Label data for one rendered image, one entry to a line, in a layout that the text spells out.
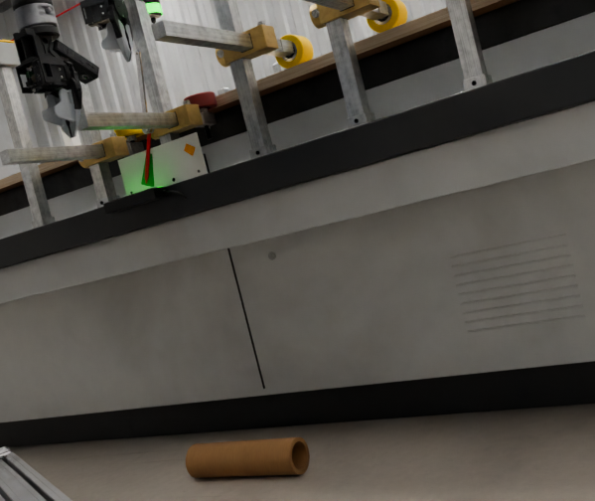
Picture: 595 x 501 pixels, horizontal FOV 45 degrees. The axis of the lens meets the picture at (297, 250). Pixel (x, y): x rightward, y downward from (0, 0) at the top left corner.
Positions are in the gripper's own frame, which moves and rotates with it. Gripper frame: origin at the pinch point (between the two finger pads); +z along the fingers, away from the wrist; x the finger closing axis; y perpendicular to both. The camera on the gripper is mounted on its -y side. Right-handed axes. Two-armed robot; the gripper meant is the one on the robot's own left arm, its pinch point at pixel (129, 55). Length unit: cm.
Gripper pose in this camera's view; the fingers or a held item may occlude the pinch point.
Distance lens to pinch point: 177.2
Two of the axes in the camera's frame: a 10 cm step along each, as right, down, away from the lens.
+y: -9.5, 2.3, 2.0
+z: 2.5, 9.7, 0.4
